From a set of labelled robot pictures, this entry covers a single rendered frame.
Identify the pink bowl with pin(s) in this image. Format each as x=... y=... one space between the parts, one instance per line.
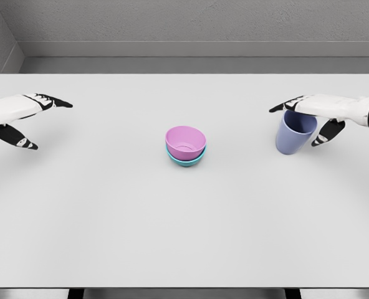
x=185 y=142

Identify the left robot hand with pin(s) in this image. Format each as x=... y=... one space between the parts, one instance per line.
x=13 y=107

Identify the lavender blue cup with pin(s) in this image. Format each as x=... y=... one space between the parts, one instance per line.
x=292 y=135

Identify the teal bowl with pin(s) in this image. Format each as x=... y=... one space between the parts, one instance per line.
x=184 y=163

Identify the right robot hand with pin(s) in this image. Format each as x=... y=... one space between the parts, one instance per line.
x=323 y=107

